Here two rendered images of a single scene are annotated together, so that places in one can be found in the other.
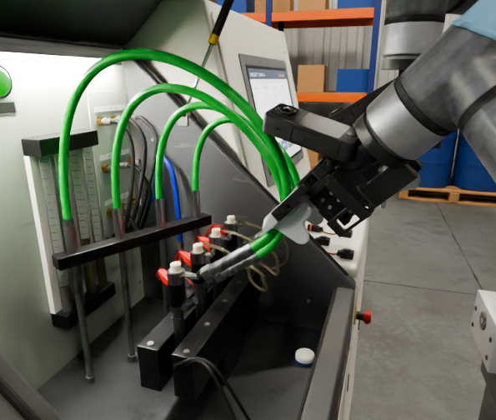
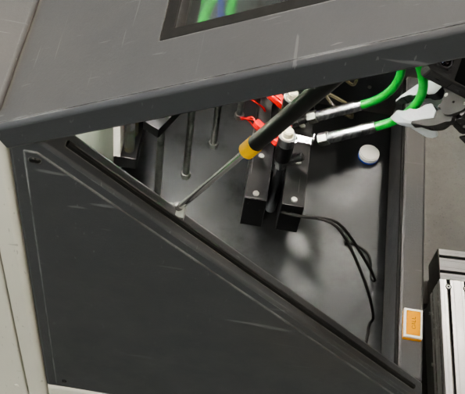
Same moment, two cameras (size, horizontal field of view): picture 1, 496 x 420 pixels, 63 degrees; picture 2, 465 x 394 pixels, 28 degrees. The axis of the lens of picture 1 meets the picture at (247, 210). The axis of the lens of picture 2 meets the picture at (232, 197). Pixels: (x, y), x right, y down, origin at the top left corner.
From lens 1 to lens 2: 103 cm
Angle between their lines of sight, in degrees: 40
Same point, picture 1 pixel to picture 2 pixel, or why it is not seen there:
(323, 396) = (415, 224)
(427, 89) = not seen: outside the picture
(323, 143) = not seen: outside the picture
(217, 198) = not seen: outside the picture
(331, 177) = not seen: outside the picture
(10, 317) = not seen: hidden behind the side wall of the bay
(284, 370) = (350, 173)
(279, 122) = (441, 77)
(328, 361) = (413, 187)
